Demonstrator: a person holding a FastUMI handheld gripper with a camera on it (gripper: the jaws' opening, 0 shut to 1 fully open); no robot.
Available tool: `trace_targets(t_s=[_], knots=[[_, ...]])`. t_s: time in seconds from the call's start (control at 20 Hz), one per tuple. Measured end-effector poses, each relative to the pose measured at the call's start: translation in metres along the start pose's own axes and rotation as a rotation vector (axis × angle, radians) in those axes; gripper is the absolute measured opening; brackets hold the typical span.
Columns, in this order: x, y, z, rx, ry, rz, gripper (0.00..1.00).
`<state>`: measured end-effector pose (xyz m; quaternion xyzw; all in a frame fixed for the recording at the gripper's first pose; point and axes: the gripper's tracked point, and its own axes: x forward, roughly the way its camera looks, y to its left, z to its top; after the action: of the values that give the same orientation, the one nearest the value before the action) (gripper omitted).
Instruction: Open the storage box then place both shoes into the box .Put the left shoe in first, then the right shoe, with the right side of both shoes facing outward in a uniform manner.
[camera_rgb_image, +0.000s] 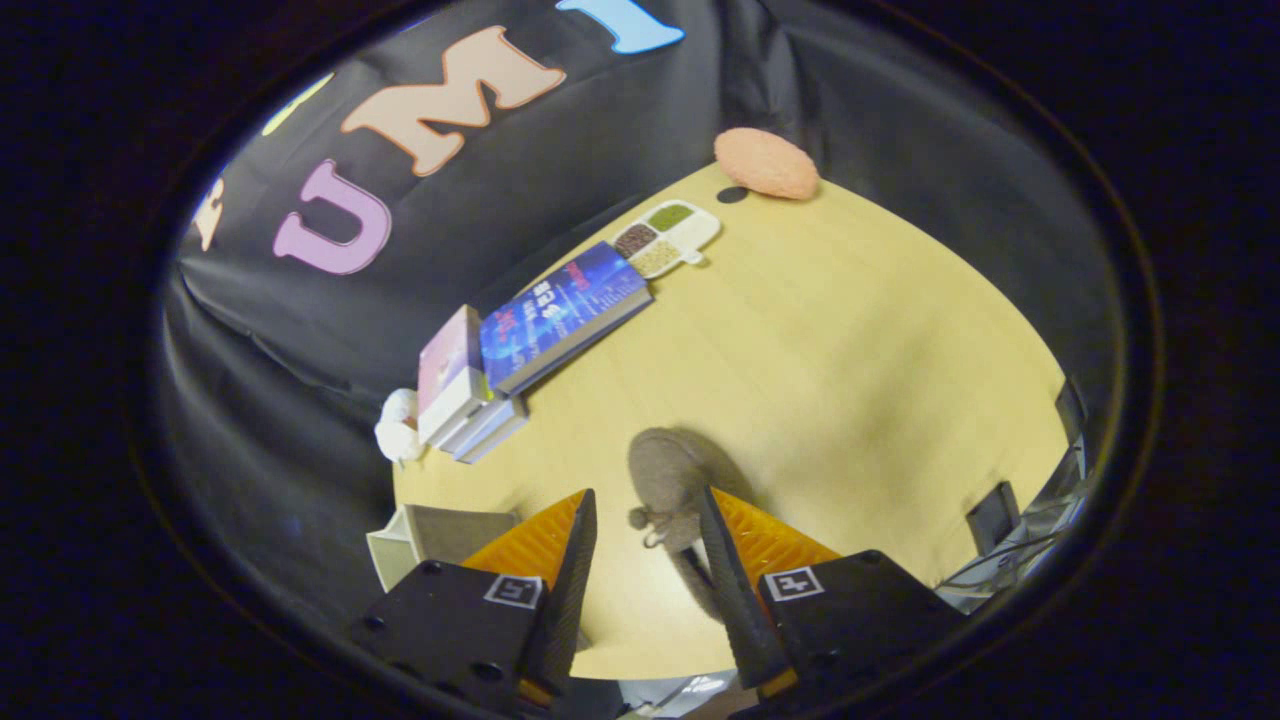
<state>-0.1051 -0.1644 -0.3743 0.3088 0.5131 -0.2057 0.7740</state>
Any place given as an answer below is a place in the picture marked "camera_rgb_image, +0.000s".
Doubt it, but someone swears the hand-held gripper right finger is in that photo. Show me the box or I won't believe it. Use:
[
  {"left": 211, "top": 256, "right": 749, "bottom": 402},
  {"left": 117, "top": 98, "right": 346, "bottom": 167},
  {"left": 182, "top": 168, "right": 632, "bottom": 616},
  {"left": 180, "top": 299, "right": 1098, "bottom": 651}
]
[{"left": 697, "top": 485, "right": 969, "bottom": 701}]

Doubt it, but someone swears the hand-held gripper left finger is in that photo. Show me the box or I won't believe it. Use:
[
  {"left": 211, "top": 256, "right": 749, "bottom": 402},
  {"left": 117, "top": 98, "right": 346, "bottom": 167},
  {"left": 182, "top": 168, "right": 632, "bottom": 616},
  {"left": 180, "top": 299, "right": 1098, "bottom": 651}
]
[{"left": 345, "top": 488, "right": 599, "bottom": 711}]

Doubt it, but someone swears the cream fabric storage box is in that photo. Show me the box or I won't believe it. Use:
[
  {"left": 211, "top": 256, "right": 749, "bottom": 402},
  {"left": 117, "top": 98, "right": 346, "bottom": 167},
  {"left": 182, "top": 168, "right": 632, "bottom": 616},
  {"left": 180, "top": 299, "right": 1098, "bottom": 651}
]
[{"left": 366, "top": 503, "right": 521, "bottom": 593}]

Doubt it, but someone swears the brown fuzzy shoe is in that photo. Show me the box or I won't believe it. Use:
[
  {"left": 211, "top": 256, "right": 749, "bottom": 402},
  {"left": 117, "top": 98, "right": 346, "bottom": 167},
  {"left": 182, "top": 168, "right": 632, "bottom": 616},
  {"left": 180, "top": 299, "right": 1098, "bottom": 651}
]
[{"left": 627, "top": 428, "right": 746, "bottom": 621}]

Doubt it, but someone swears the black box device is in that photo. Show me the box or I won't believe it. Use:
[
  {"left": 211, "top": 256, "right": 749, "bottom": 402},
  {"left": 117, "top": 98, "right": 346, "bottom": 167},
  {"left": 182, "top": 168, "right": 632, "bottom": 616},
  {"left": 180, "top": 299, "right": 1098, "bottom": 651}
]
[{"left": 965, "top": 482, "right": 1023, "bottom": 556}]

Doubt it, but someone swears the thin white book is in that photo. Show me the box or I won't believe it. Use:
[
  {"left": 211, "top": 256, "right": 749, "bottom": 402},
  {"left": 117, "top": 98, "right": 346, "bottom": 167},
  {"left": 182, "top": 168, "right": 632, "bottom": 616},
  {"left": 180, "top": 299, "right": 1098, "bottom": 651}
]
[
  {"left": 455, "top": 408, "right": 529, "bottom": 465},
  {"left": 440, "top": 395, "right": 521, "bottom": 453}
]

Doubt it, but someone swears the white plush toy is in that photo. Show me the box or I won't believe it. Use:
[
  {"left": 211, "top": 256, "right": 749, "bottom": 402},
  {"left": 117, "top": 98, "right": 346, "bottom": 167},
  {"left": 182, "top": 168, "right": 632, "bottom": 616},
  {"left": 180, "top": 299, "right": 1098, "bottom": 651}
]
[{"left": 374, "top": 388, "right": 426, "bottom": 466}]

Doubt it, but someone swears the blue cover book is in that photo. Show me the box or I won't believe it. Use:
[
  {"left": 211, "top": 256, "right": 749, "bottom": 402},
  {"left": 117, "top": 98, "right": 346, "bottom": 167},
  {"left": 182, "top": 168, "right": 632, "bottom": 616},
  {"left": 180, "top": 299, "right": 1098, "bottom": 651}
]
[{"left": 479, "top": 240, "right": 655, "bottom": 396}]

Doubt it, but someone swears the black backdrop cloth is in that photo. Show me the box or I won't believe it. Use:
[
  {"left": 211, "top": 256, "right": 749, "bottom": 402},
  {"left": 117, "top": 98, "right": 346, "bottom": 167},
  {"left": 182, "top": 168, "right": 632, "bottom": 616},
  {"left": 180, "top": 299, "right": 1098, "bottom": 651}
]
[{"left": 160, "top": 0, "right": 1121, "bottom": 641}]

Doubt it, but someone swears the white divided grain tray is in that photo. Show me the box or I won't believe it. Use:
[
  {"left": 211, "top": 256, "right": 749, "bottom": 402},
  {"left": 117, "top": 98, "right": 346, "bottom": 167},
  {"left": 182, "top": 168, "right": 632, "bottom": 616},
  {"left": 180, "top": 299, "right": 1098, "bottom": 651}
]
[{"left": 612, "top": 200, "right": 722, "bottom": 280}]

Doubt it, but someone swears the orange round sponge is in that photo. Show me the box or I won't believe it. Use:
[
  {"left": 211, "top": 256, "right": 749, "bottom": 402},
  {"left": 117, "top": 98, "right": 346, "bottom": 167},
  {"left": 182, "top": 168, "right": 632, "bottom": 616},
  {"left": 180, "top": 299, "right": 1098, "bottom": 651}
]
[{"left": 713, "top": 127, "right": 821, "bottom": 201}]

